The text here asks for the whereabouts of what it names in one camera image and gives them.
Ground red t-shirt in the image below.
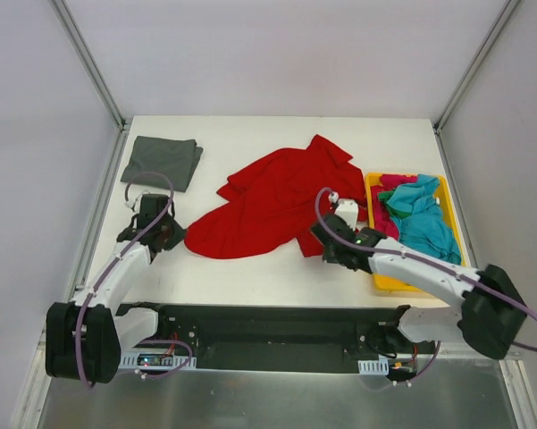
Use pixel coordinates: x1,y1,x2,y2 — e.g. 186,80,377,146
185,135,365,259

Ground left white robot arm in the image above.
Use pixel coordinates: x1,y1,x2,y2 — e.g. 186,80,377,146
45,193,185,387

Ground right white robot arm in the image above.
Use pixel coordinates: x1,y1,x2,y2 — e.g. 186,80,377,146
311,214,526,360

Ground magenta t-shirt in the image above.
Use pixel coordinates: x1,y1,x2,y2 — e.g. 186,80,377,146
365,173,417,240

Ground green t-shirt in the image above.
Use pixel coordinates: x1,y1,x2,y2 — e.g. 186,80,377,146
377,189,408,219

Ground folded grey t-shirt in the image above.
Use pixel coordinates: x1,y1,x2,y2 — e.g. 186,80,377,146
121,136,204,192

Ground teal t-shirt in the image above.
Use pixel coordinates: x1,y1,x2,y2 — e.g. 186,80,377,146
390,174,461,265

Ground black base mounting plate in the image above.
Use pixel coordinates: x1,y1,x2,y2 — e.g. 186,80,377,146
117,302,413,374

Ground yellow plastic bin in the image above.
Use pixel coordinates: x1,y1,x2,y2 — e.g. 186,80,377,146
365,172,470,297

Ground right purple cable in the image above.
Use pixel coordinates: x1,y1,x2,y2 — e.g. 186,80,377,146
315,187,537,391

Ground purple cable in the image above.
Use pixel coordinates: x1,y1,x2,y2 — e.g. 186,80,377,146
73,172,196,390
315,187,537,391

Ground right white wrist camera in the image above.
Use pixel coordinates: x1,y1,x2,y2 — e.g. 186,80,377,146
328,191,359,230

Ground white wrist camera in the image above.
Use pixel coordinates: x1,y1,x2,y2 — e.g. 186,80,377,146
328,191,359,230
124,190,149,215

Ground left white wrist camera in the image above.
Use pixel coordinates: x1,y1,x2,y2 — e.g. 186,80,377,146
124,190,149,215

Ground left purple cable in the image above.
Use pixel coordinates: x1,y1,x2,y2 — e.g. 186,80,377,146
73,172,196,390

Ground right white cable duct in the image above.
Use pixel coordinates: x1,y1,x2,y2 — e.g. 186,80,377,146
357,357,390,376

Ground white cable duct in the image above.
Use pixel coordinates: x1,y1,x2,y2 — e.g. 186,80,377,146
357,357,390,376
118,352,197,372

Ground left white cable duct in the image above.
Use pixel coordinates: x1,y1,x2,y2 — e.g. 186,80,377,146
118,352,197,372

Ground aluminium front rail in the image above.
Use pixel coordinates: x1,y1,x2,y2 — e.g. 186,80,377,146
38,312,524,361

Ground left aluminium frame post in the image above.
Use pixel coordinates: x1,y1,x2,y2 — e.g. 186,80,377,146
48,0,127,130

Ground aluminium frame post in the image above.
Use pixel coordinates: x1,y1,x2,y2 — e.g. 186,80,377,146
433,0,523,135
48,0,127,130

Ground right aluminium frame post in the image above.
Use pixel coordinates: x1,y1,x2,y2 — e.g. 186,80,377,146
433,0,523,135

